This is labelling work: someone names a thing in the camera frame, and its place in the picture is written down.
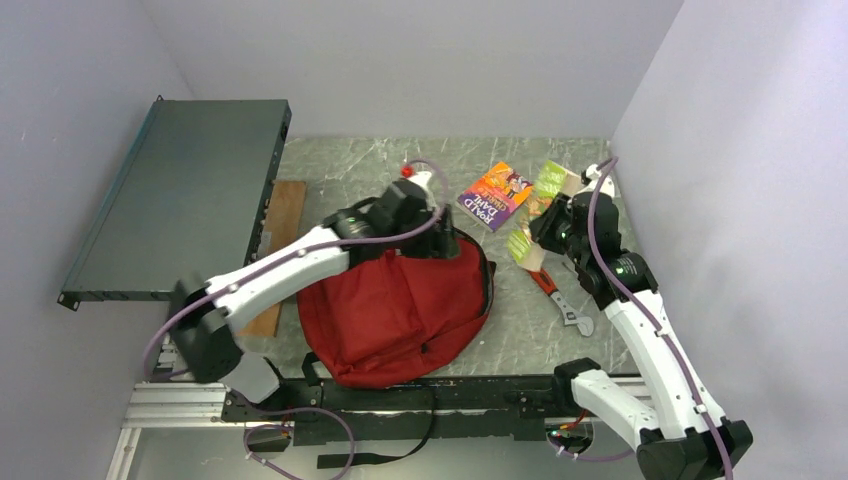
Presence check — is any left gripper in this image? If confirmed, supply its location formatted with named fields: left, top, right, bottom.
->
left=389, top=203, right=460, bottom=259

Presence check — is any green Treehouse book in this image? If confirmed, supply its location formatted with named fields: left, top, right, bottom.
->
left=506, top=161, right=583, bottom=271

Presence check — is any purple Roald Dahl book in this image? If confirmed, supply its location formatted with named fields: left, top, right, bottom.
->
left=457, top=162, right=534, bottom=232

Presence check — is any red backpack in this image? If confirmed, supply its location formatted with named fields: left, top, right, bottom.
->
left=296, top=232, right=497, bottom=389

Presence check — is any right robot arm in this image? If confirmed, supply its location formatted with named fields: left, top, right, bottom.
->
left=524, top=163, right=753, bottom=479

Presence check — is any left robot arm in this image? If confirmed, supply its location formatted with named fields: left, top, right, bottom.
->
left=161, top=160, right=458, bottom=420

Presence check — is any wooden board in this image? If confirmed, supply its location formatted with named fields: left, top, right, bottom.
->
left=237, top=180, right=307, bottom=337

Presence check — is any dark grey rack server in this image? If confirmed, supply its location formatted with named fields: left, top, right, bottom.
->
left=57, top=98, right=292, bottom=310

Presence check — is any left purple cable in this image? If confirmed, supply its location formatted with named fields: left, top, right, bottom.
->
left=142, top=158, right=449, bottom=480

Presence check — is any purple cable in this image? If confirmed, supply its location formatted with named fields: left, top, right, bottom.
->
left=142, top=158, right=449, bottom=480
left=547, top=156, right=735, bottom=480

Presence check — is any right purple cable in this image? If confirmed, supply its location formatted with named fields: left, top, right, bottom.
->
left=547, top=156, right=735, bottom=480

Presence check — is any orange handled adjustable wrench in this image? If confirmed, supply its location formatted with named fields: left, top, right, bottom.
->
left=528, top=269, right=594, bottom=337

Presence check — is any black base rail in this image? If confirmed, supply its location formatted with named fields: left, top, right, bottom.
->
left=221, top=374, right=581, bottom=446

